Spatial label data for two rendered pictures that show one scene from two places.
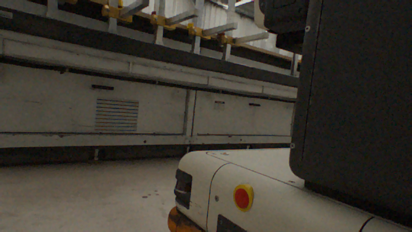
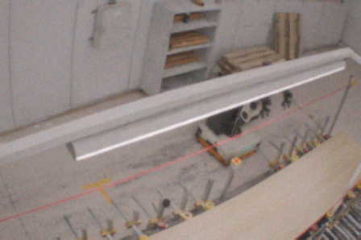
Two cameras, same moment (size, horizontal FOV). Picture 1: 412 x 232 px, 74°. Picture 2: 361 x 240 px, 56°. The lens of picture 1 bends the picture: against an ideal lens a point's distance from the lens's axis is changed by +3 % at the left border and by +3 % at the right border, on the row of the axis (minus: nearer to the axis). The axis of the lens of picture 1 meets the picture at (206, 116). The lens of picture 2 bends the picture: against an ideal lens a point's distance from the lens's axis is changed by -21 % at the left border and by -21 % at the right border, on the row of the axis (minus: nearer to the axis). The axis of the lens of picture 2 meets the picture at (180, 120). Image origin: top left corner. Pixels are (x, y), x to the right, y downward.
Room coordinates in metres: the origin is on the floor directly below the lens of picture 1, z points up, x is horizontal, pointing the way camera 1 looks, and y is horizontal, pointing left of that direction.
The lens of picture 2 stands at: (4.80, -1.54, 3.59)
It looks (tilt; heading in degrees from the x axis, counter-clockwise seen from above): 38 degrees down; 173
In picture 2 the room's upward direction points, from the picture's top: 12 degrees clockwise
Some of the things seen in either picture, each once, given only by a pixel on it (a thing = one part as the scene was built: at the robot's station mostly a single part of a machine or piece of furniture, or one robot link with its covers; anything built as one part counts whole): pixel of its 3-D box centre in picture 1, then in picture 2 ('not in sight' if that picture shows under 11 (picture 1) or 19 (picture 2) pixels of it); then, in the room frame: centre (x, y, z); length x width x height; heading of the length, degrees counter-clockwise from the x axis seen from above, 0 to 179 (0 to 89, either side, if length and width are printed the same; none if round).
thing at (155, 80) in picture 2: not in sight; (180, 47); (-0.44, -1.12, 0.78); 0.90 x 0.45 x 1.55; 127
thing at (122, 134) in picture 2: not in sight; (258, 87); (2.80, -0.89, 2.34); 2.40 x 0.12 x 0.08; 127
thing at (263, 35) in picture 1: (241, 40); (267, 159); (1.74, -0.18, 0.84); 0.43 x 0.03 x 0.04; 37
